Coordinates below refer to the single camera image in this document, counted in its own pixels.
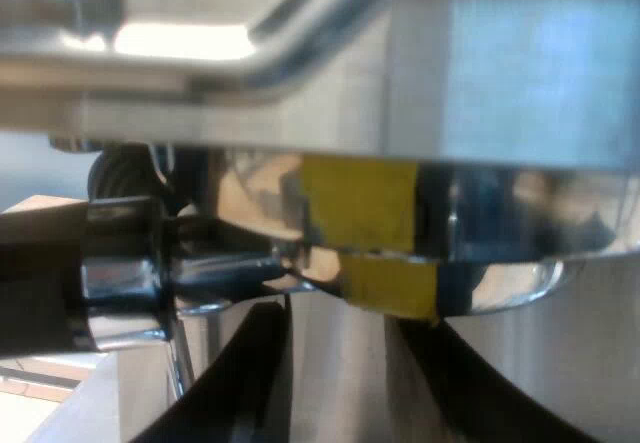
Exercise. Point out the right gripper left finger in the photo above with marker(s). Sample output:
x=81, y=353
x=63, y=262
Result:
x=235, y=388

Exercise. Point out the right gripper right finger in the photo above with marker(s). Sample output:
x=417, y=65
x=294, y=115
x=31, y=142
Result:
x=475, y=393

